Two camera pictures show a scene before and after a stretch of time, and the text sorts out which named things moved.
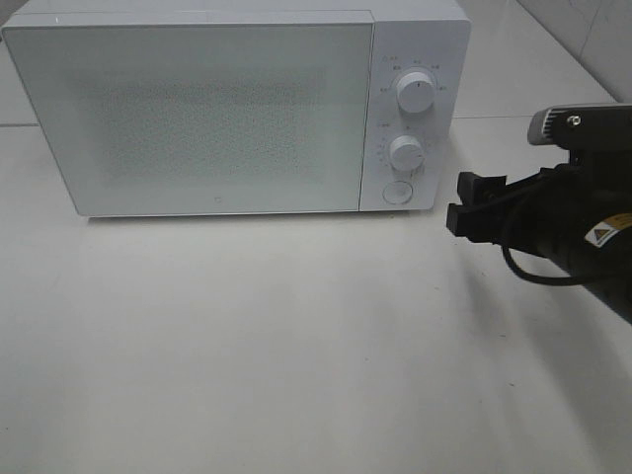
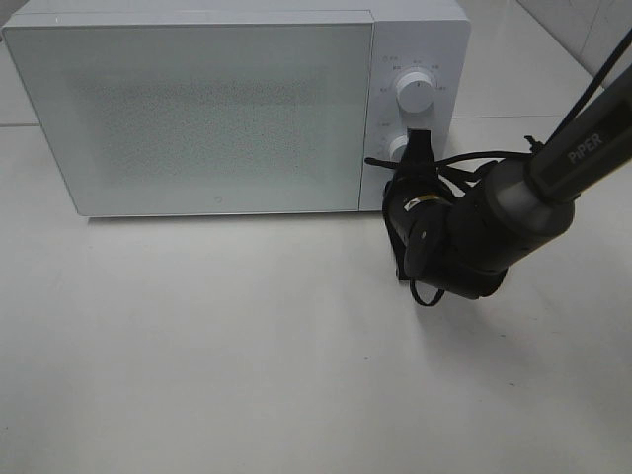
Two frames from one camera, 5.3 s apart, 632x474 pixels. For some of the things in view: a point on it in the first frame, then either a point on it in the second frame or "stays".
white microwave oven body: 251,108 stays
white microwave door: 199,118 stays
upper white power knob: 415,92 stays
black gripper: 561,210 → 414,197
